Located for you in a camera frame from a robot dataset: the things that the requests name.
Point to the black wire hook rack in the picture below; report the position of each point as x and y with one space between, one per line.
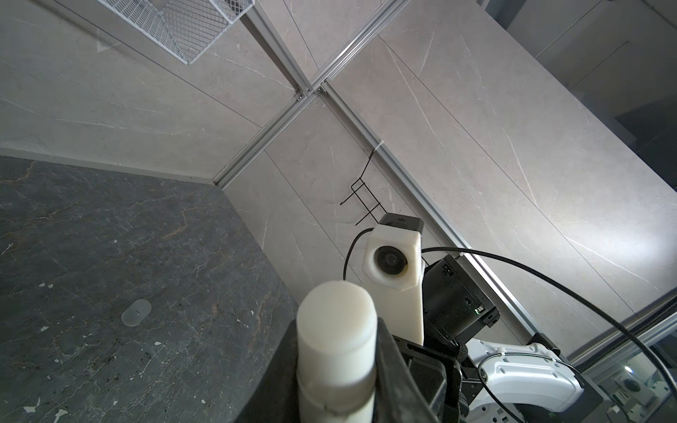
373 208

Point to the white glue stick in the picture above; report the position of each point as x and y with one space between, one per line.
336 367

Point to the white wire mesh basket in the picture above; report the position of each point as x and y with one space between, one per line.
186 29

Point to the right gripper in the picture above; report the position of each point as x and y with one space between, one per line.
438 376

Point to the clear glue stick cap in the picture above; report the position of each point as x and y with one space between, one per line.
136 313

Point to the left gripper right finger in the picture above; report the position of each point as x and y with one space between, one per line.
398 398

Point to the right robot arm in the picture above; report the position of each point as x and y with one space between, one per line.
466 379

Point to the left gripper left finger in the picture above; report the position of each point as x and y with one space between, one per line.
276 398

